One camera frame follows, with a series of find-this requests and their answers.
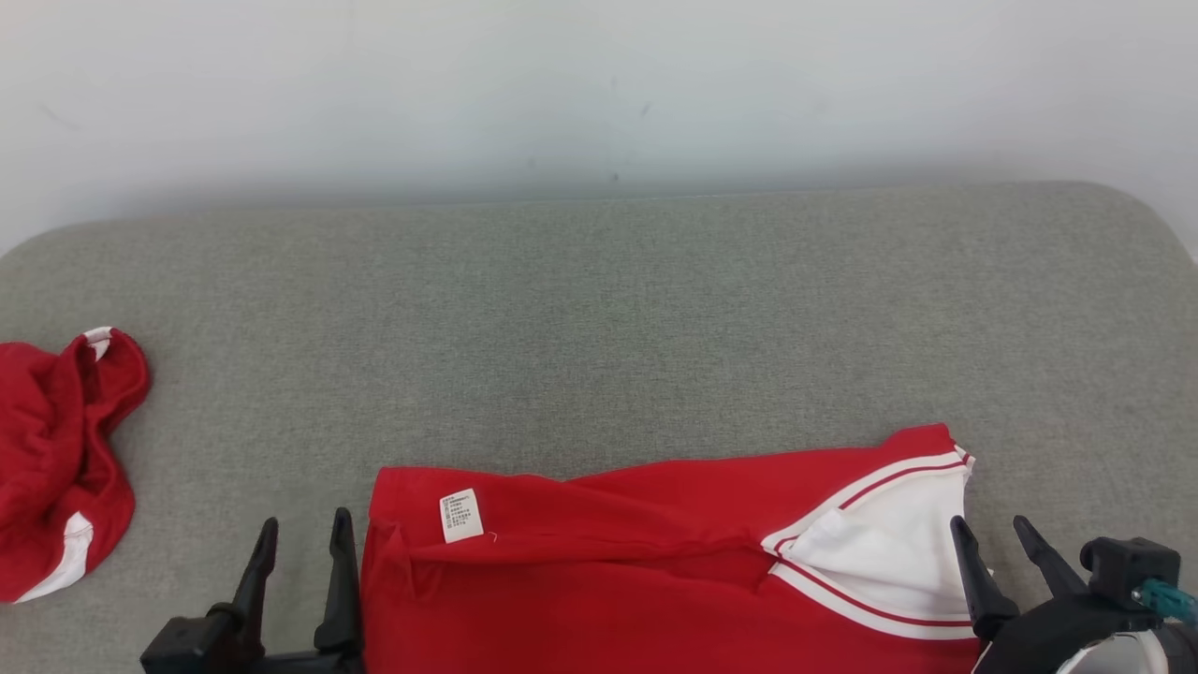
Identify red basketball shorts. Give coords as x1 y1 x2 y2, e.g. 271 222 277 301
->
0 327 152 605

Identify teal cable connector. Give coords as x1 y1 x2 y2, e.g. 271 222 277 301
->
1132 578 1198 625

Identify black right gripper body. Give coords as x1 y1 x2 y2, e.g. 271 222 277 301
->
973 588 1182 674

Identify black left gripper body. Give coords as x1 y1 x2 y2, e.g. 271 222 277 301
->
139 608 366 674

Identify red basketball jersey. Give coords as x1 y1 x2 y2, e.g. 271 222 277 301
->
359 423 995 674

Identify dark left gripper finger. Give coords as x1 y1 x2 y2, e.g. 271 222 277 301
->
313 506 363 656
227 517 280 649

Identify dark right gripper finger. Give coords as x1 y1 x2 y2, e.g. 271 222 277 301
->
949 514 1021 643
1012 514 1092 601

